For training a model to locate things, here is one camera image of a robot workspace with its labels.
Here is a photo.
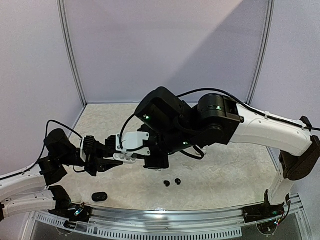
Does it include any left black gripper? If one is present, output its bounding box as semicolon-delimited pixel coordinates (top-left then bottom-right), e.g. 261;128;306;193
58;138;123;177

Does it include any white oval charging case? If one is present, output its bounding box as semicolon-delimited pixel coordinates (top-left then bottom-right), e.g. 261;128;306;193
113;153;137;164

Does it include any black oval charging case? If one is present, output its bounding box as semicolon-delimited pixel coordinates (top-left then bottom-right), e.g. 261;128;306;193
91;192;108;202

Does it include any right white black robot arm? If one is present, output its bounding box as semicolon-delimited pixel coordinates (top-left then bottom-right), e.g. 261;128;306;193
134;87;320;218

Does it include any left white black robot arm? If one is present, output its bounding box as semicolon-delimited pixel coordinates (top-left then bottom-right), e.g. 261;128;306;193
0;128;123;222

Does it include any black earbud left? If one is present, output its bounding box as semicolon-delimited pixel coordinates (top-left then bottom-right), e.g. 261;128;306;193
163;180;170;187

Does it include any black earbud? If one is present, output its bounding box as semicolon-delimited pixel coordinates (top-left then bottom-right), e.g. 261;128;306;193
163;180;170;187
175;178;181;185

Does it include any black earbud right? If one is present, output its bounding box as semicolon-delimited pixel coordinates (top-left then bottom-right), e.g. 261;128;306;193
175;178;181;185

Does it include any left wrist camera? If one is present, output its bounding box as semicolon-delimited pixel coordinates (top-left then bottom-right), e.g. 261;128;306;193
80;135;96;162

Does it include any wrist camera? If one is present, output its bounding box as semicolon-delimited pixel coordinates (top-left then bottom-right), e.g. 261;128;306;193
80;135;96;162
104;131;151;156

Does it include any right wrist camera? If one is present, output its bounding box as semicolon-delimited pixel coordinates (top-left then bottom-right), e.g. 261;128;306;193
104;131;151;156

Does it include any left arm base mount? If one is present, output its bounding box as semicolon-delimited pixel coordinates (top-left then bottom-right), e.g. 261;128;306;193
48;201;93;223

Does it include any aluminium front rail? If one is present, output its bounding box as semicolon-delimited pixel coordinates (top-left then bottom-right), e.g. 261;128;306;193
22;194;313;240

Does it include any left black cable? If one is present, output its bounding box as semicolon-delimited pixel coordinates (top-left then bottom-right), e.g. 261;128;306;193
0;119;85;176

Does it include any black cable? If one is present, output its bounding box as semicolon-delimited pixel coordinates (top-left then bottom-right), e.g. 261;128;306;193
119;87;320;151
0;119;85;176

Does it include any right black cable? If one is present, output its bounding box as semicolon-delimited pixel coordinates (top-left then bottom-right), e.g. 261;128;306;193
119;87;320;151

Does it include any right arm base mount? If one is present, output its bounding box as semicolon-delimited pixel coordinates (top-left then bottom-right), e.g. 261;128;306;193
241;203;285;223

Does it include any right aluminium frame post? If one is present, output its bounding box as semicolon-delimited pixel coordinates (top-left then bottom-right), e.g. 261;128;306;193
246;0;275;105

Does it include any aluminium frame post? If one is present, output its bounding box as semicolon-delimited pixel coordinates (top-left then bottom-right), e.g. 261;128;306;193
246;0;275;105
57;0;88;108

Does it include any left aluminium frame post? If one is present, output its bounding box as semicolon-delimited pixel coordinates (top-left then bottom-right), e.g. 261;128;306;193
57;0;88;108

